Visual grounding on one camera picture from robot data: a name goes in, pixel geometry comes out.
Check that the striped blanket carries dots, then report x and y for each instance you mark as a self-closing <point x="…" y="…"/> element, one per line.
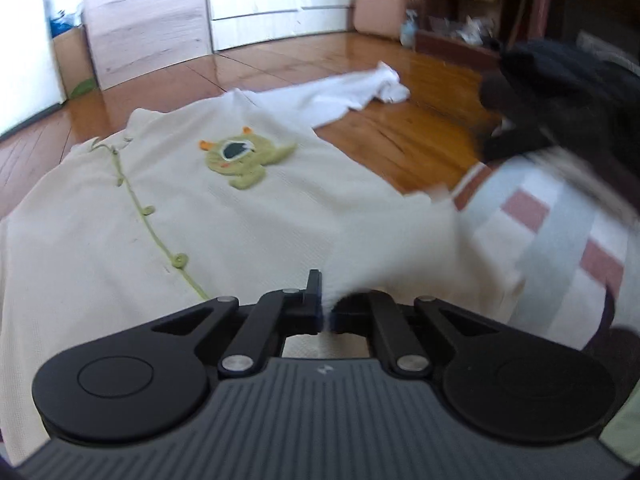
<point x="550" y="240"/>

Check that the pink case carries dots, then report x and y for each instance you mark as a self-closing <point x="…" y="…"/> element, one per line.
<point x="377" y="10"/>

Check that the black pants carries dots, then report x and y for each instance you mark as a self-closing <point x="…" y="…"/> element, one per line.
<point x="560" y="90"/>

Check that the small blue bottle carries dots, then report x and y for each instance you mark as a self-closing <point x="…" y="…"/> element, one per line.
<point x="408" y="32"/>

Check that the pale green cloth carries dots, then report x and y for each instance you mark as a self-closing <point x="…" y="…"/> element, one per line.
<point x="622" y="435"/>

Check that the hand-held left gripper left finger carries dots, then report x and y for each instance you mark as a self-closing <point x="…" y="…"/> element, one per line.
<point x="314" y="305"/>

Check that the white cabinet with drawers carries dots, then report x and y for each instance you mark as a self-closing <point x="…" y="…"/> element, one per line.
<point x="270" y="0"/>

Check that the white garment with green monster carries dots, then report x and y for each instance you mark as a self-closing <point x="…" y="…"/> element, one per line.
<point x="250" y="240"/>

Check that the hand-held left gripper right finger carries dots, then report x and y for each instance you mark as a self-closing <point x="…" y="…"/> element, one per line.
<point x="342" y="317"/>

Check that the cardboard box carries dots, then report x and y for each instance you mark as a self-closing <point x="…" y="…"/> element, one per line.
<point x="72" y="60"/>

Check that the dark wooden desk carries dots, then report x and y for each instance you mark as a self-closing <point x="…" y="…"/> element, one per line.
<point x="540" y="5"/>

